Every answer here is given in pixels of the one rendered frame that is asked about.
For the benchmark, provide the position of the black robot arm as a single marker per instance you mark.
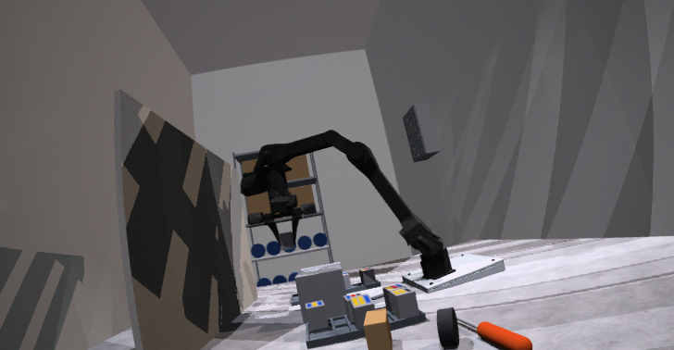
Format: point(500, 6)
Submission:
point(435, 260)

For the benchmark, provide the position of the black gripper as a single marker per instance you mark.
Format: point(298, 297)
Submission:
point(268, 218)

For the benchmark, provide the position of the orange screwdriver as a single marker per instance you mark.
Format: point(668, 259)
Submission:
point(499, 336)

